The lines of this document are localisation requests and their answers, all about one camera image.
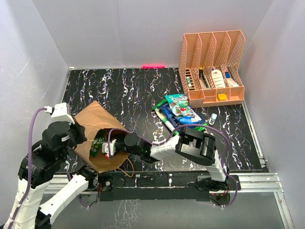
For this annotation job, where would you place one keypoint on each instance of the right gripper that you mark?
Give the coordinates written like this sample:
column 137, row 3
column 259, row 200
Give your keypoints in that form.
column 117, row 143

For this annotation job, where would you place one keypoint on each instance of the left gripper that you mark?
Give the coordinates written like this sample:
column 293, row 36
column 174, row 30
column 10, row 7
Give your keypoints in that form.
column 81, row 130

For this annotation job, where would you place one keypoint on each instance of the brown paper bag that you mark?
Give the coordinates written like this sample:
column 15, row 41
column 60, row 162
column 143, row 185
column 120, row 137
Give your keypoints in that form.
column 98, row 122

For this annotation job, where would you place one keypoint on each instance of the green snack packet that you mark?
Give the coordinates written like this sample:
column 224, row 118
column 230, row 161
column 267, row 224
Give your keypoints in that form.
column 96, row 147

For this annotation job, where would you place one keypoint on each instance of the blue sea salt vinegar bag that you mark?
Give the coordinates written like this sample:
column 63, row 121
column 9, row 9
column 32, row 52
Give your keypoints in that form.
column 166, row 118

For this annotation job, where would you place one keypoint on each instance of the white blue snack packet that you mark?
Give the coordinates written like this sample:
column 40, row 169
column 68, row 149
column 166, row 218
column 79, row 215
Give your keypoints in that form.
column 166, row 106

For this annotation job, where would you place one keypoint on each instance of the small colourful snack packet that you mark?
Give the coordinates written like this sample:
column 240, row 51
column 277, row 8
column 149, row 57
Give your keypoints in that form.
column 179, row 105

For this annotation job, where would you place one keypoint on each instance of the blue M&M candy packet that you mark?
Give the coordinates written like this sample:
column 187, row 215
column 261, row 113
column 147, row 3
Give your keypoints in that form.
column 187, row 120

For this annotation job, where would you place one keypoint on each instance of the green Chuba chips bag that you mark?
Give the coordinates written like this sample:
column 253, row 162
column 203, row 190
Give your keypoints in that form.
column 160, row 104

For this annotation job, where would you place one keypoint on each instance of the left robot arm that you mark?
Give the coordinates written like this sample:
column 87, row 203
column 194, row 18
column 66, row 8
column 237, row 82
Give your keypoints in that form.
column 36, row 171

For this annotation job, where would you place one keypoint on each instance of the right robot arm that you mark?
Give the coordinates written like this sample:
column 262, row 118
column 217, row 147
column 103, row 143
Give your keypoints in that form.
column 191, row 144

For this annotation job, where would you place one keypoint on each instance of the pink tape strip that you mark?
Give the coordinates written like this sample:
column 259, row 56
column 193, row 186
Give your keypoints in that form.
column 157, row 66

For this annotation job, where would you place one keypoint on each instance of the green white small bottles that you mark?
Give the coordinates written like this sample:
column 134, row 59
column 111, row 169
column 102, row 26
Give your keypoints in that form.
column 189, row 82

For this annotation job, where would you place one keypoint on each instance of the small white blue bottle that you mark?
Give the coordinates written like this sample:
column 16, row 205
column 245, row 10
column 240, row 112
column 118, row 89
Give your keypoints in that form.
column 212, row 119

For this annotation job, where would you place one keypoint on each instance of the black yellow marker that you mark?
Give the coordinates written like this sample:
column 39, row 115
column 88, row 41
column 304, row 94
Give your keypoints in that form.
column 203, row 80

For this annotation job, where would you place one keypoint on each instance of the yellow block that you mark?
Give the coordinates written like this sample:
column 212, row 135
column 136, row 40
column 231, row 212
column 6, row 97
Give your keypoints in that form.
column 222, row 97

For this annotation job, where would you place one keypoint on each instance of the white lotion bottle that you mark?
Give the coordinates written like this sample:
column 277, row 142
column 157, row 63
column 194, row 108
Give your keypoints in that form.
column 218, row 79

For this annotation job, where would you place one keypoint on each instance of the orange mesh file organizer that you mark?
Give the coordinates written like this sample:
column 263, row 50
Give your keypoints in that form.
column 221, row 50

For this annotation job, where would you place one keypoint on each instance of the white tube blue cap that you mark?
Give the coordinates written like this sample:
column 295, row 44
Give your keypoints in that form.
column 231, row 82

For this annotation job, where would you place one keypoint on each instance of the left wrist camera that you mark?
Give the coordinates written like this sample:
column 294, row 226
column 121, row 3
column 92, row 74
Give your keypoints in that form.
column 60, row 113

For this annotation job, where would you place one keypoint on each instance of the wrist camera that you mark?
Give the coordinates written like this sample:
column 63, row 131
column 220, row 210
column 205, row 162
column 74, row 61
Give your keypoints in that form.
column 60, row 113
column 109, row 149

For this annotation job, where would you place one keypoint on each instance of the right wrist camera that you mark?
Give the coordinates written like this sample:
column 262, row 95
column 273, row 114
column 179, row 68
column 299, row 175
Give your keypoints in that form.
column 109, row 149

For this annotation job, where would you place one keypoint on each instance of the aluminium frame rail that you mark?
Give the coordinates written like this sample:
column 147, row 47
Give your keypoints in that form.
column 263, row 181

